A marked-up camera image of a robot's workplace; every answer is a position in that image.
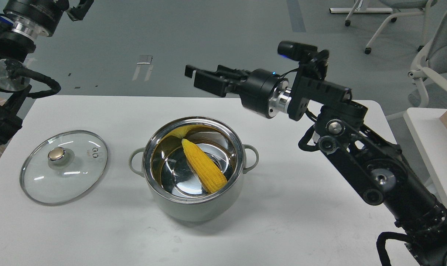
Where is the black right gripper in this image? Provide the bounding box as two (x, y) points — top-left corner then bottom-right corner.
(185, 65), (290, 119)

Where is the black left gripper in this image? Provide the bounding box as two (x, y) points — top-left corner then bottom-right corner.
(66, 0), (94, 21)

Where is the yellow corn cob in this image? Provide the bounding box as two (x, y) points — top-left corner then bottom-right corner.
(181, 139), (227, 193)

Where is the glass pot lid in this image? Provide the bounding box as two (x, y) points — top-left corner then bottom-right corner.
(19, 130), (108, 207)

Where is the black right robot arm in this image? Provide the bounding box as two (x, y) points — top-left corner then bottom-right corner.
(185, 42), (447, 266)

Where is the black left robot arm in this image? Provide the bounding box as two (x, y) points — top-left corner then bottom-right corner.
(0, 0), (93, 146)

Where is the grey steel cooking pot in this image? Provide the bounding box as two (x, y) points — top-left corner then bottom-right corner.
(129, 116), (259, 222)

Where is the white office chair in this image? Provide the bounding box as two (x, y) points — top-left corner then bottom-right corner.
(407, 11), (447, 108)

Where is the white side table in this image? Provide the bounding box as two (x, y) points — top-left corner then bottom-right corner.
(403, 108), (447, 207)

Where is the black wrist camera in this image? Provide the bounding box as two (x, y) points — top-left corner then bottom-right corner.
(277, 41), (318, 62)

